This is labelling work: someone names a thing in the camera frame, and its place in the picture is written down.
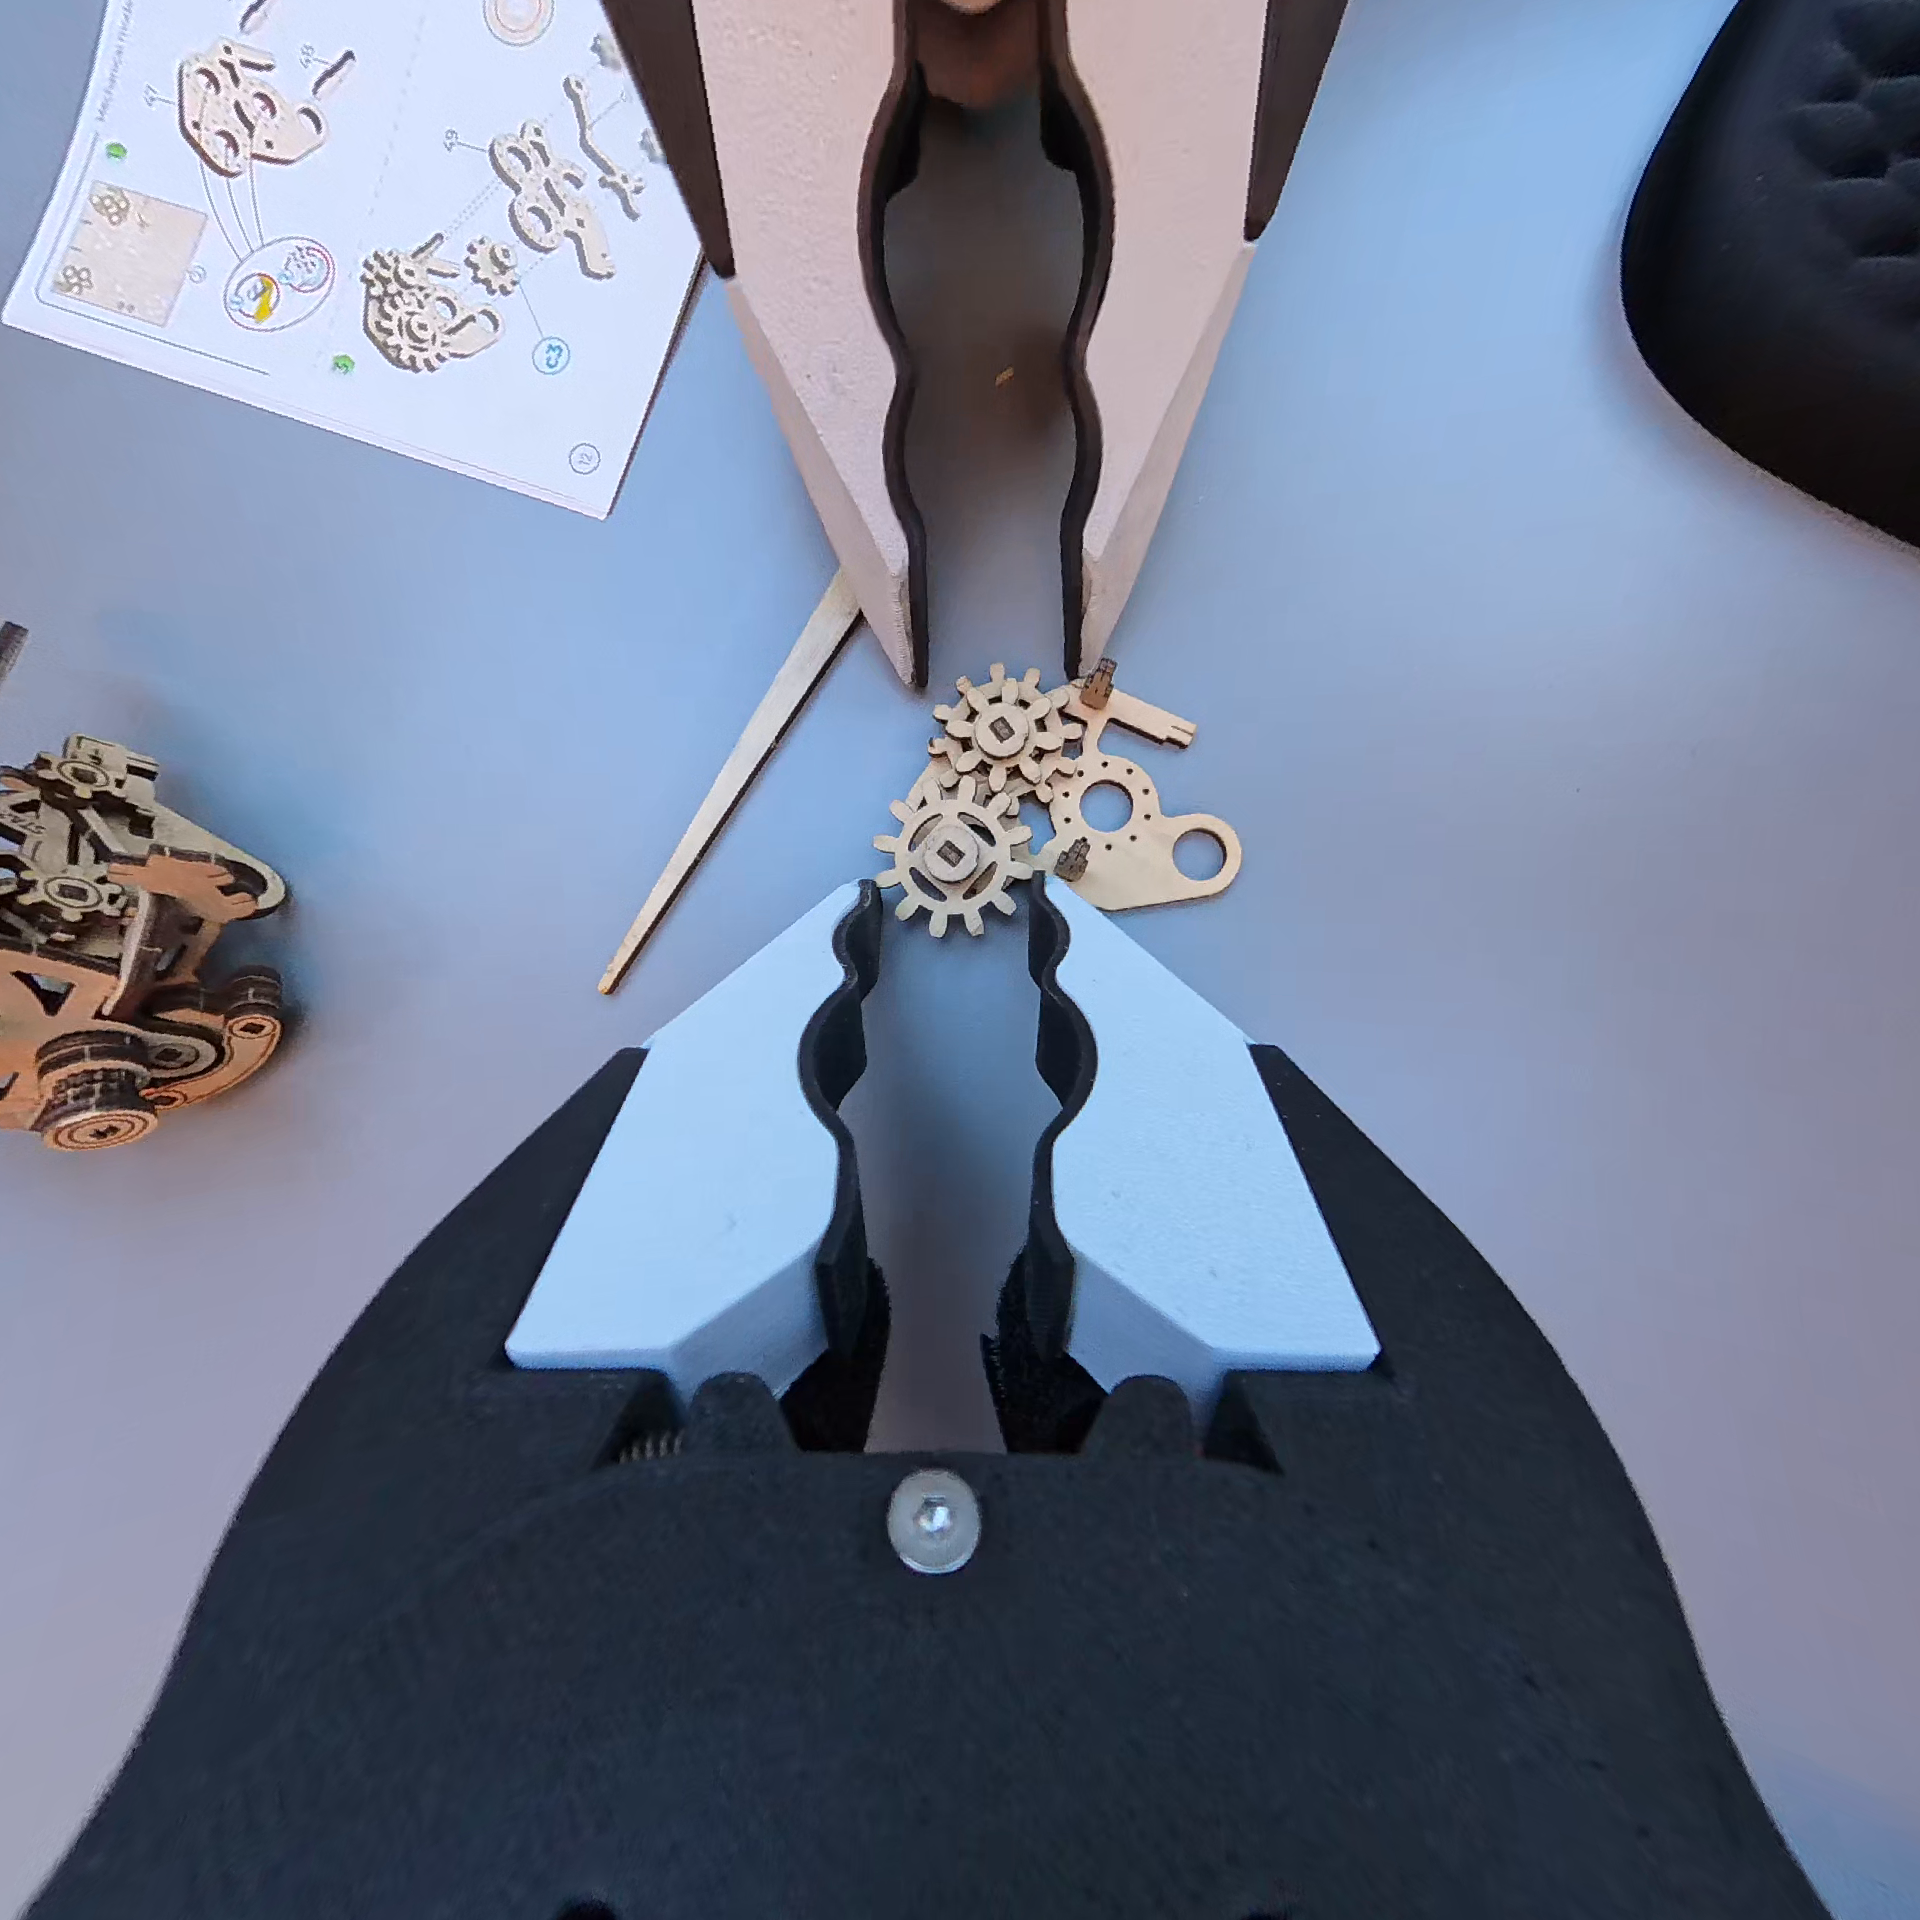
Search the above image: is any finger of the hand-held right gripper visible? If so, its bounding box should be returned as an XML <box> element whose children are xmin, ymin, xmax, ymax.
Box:
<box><xmin>696</xmin><ymin>0</ymin><xmax>938</xmax><ymax>688</ymax></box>
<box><xmin>1051</xmin><ymin>0</ymin><xmax>1301</xmax><ymax>680</ymax></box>

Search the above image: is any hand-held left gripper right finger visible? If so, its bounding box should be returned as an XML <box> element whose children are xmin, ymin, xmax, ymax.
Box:
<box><xmin>1027</xmin><ymin>872</ymin><xmax>1383</xmax><ymax>1403</ymax></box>

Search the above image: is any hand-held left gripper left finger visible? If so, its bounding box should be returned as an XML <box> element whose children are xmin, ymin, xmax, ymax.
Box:
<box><xmin>506</xmin><ymin>880</ymin><xmax>885</xmax><ymax>1403</ymax></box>

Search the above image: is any wooden gear plate assembly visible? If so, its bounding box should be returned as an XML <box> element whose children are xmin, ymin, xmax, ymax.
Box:
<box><xmin>876</xmin><ymin>657</ymin><xmax>1248</xmax><ymax>944</ymax></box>

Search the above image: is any grey desk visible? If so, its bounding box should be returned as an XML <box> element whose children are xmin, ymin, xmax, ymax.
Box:
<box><xmin>0</xmin><ymin>0</ymin><xmax>1920</xmax><ymax>1920</ymax></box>

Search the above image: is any pointed wooden stick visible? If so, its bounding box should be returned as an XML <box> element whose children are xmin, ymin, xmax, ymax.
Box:
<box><xmin>594</xmin><ymin>564</ymin><xmax>868</xmax><ymax>997</ymax></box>

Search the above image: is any white instruction booklet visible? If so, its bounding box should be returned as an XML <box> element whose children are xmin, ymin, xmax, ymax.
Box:
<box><xmin>0</xmin><ymin>0</ymin><xmax>708</xmax><ymax>520</ymax></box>

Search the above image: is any wooden mechanical model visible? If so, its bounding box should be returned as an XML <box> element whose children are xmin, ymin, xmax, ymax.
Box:
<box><xmin>0</xmin><ymin>616</ymin><xmax>290</xmax><ymax>1153</ymax></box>

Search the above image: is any black mesh cushion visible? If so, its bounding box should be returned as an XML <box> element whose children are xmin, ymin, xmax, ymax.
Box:
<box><xmin>1619</xmin><ymin>0</ymin><xmax>1920</xmax><ymax>549</ymax></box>

